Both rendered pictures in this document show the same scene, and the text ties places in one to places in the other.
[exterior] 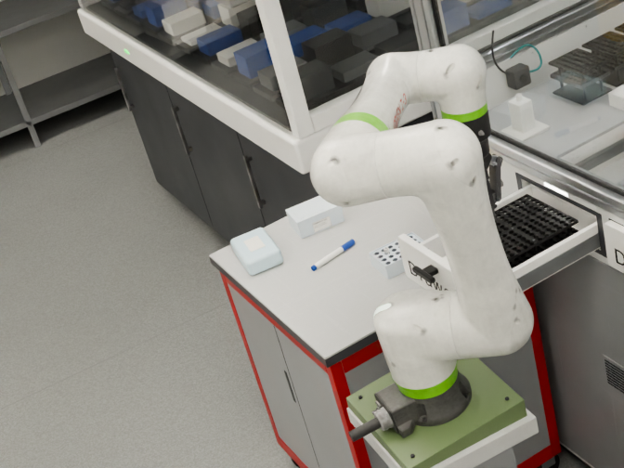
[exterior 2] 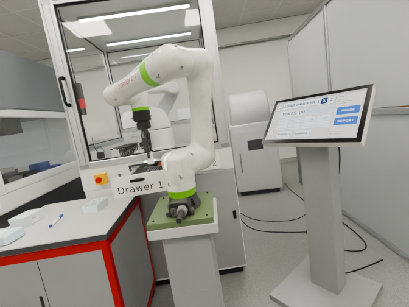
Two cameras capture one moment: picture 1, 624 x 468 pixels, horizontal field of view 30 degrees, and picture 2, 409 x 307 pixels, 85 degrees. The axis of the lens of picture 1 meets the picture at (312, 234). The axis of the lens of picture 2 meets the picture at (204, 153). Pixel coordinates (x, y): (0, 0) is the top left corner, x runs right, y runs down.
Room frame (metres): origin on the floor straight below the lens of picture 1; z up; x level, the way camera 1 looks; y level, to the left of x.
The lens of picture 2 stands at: (1.35, 0.71, 1.16)
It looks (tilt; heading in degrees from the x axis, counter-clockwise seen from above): 9 degrees down; 290
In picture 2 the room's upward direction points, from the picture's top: 9 degrees counter-clockwise
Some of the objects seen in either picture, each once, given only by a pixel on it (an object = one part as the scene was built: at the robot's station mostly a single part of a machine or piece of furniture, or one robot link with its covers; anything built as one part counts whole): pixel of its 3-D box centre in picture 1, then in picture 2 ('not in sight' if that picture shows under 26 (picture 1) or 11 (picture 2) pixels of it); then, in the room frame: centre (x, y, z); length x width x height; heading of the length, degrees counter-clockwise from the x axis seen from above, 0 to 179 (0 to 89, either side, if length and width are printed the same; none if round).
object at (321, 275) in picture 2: not in sight; (319, 215); (1.20, -0.64, 0.51); 0.50 x 0.45 x 1.02; 58
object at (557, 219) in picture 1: (514, 240); (148, 175); (2.15, -0.43, 0.87); 0.22 x 0.18 x 0.06; 112
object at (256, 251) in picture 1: (256, 251); (0, 236); (2.56, 0.15, 0.78); 0.15 x 0.10 x 0.04; 13
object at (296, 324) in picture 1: (392, 367); (85, 279); (2.47, -0.11, 0.38); 0.62 x 0.58 x 0.76; 22
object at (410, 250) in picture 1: (441, 279); (140, 184); (2.08, -0.24, 0.87); 0.29 x 0.02 x 0.11; 22
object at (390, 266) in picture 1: (400, 254); (95, 205); (2.36, -0.19, 0.78); 0.12 x 0.08 x 0.04; 108
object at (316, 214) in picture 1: (315, 214); (27, 218); (2.65, -0.02, 0.79); 0.13 x 0.09 x 0.05; 104
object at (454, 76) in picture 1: (455, 80); (137, 98); (2.07, -0.35, 1.32); 0.13 x 0.11 x 0.14; 69
